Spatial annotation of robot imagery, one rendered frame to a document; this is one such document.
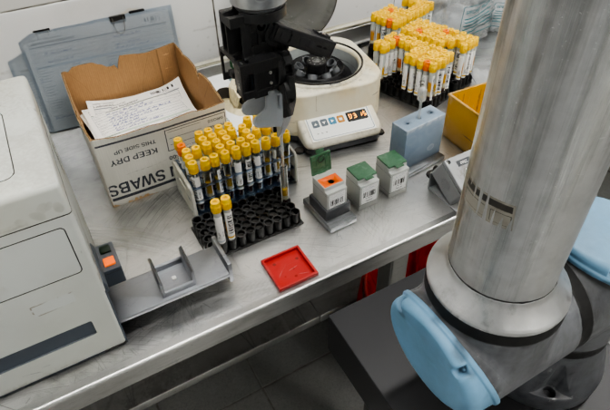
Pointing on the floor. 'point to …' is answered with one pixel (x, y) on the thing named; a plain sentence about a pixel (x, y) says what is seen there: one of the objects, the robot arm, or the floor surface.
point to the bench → (211, 334)
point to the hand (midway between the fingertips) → (280, 125)
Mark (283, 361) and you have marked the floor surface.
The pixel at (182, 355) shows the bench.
